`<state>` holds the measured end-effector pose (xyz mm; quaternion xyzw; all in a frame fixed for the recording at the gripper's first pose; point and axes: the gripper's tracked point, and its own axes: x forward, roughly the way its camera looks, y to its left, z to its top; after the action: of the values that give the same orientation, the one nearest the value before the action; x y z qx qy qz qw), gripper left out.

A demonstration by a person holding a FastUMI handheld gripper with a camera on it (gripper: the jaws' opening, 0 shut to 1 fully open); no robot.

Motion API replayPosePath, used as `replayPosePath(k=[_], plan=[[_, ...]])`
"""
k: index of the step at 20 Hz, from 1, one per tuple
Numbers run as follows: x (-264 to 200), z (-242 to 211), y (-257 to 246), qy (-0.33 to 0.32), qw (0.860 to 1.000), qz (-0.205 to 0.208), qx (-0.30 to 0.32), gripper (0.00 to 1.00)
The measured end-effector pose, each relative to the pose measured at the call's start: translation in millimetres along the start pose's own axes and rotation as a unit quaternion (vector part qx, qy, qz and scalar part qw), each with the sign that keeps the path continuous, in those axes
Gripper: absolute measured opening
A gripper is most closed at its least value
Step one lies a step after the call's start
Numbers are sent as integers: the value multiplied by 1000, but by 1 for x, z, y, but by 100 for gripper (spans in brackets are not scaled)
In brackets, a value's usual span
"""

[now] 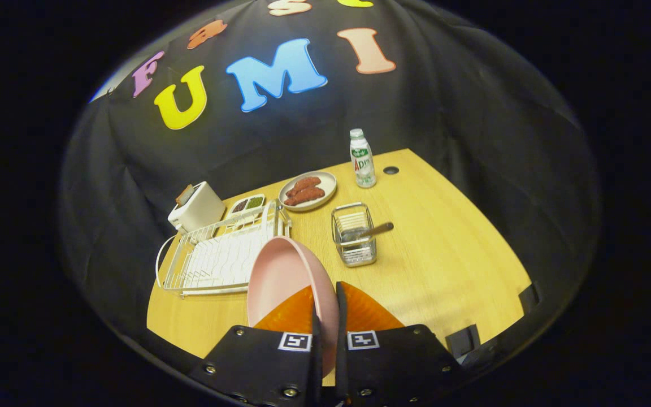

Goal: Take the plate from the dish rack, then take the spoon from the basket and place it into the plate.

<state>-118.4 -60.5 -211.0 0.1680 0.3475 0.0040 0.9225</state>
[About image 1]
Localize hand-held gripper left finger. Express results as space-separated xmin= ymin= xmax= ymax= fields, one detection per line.
xmin=190 ymin=284 xmax=323 ymax=407

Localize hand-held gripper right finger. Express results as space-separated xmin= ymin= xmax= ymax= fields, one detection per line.
xmin=335 ymin=281 xmax=467 ymax=407

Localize pink plate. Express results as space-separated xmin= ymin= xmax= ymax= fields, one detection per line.
xmin=246 ymin=236 xmax=340 ymax=378

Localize metal spoon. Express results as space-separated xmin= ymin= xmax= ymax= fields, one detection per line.
xmin=341 ymin=222 xmax=395 ymax=243

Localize beige round plate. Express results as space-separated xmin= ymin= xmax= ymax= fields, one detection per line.
xmin=278 ymin=171 xmax=338 ymax=213

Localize black table edge clamp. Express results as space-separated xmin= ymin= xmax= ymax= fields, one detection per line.
xmin=518 ymin=282 xmax=542 ymax=313
xmin=445 ymin=324 xmax=481 ymax=358

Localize red meat piece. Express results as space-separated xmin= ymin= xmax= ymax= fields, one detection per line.
xmin=286 ymin=176 xmax=322 ymax=197
xmin=284 ymin=187 xmax=326 ymax=206

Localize white divided seasoning tray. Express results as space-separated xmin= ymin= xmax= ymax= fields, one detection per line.
xmin=227 ymin=194 xmax=267 ymax=220

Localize white toaster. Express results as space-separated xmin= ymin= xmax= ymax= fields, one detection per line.
xmin=167 ymin=181 xmax=227 ymax=234

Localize white drink bottle green label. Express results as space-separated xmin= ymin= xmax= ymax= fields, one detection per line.
xmin=349 ymin=128 xmax=377 ymax=189

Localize black backdrop cloth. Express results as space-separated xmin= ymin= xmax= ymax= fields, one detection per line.
xmin=57 ymin=0 xmax=603 ymax=362

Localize metal wire basket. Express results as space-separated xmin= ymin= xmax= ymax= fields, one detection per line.
xmin=331 ymin=202 xmax=378 ymax=267

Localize white wire dish rack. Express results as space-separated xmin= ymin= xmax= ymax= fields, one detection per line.
xmin=155 ymin=199 xmax=292 ymax=297

